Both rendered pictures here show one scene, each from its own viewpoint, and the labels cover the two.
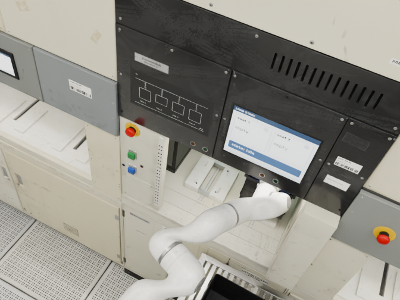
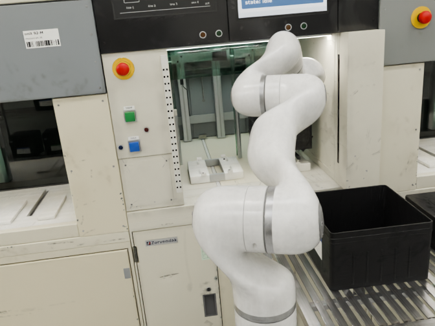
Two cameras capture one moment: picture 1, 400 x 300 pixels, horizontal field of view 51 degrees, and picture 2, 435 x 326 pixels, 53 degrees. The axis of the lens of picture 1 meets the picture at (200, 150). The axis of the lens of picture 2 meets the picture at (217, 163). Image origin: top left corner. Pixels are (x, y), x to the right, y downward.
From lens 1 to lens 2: 125 cm
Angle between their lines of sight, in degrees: 36
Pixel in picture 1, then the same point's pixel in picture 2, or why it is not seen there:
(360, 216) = (393, 10)
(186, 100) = not seen: outside the picture
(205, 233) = (289, 40)
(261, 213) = (311, 68)
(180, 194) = (194, 189)
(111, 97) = (87, 26)
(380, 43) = not seen: outside the picture
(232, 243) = not seen: hidden behind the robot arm
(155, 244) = (245, 83)
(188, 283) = (315, 81)
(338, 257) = (397, 96)
